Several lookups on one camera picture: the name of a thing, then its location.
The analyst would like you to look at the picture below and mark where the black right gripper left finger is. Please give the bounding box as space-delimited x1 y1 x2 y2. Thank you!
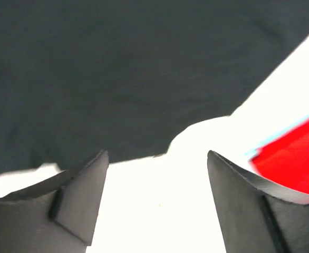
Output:
0 151 109 253

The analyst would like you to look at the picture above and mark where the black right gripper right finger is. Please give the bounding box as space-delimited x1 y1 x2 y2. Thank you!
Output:
207 151 309 253

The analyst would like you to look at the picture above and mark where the black t shirt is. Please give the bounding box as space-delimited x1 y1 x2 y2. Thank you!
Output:
0 1 309 174

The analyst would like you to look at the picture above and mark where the folded red t shirt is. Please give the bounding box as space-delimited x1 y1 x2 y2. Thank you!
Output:
251 119 309 194

